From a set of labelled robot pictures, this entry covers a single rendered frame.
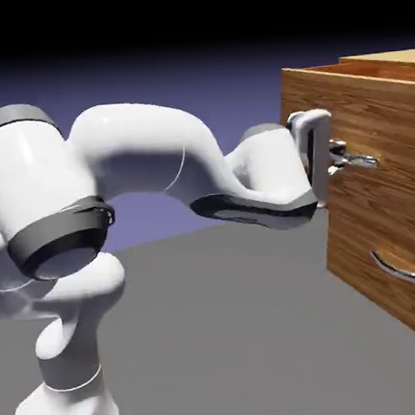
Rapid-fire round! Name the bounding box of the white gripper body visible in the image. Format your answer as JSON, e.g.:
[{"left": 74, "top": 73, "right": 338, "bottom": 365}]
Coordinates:
[{"left": 285, "top": 107, "right": 338, "bottom": 211}]

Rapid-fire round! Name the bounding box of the curved metal drawer handle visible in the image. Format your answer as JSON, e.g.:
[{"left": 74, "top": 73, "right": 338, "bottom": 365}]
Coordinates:
[
  {"left": 343, "top": 151, "right": 379, "bottom": 171},
  {"left": 370, "top": 247, "right": 415, "bottom": 288}
]

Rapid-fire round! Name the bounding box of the wooden drawer front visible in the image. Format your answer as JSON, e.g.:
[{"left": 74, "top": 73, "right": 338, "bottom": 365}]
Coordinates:
[
  {"left": 277, "top": 58, "right": 415, "bottom": 231},
  {"left": 321, "top": 178, "right": 415, "bottom": 358}
]

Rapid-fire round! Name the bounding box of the wooden cabinet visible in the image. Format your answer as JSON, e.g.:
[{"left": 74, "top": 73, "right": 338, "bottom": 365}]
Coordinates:
[{"left": 276, "top": 48, "right": 415, "bottom": 360}]

